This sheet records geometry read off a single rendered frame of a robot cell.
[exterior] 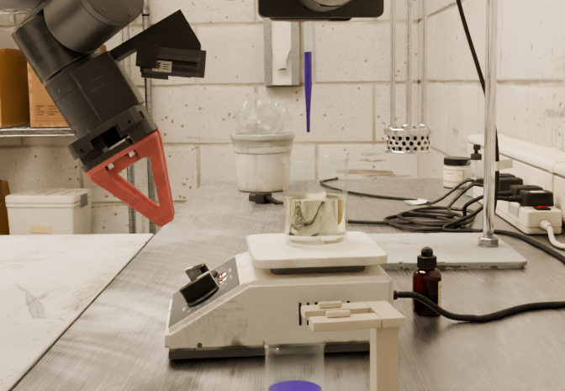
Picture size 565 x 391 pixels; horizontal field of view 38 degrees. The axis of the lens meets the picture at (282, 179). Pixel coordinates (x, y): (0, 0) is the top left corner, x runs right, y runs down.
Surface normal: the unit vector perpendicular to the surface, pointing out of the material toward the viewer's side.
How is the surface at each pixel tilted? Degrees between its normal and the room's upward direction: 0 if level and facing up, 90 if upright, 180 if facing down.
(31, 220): 92
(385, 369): 90
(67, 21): 114
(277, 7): 90
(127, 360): 0
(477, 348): 0
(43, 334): 0
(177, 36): 89
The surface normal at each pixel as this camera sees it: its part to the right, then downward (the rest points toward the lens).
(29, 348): -0.01, -0.99
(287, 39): -0.02, 0.12
